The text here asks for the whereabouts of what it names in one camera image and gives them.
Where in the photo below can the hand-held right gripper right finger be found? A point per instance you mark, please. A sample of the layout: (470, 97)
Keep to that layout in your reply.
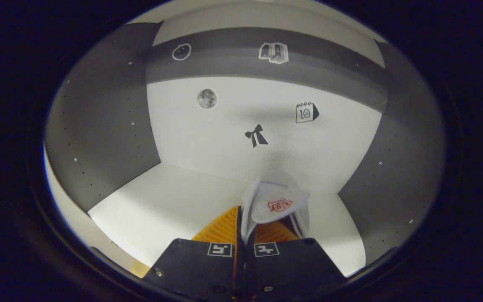
(296, 264)

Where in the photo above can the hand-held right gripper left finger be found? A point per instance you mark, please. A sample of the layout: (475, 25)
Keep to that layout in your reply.
(191, 264)

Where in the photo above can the white shoe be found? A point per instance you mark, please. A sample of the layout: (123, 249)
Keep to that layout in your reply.
(277, 205)

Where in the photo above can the grey shoe cabinet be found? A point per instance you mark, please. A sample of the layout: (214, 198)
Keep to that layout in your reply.
(224, 134)

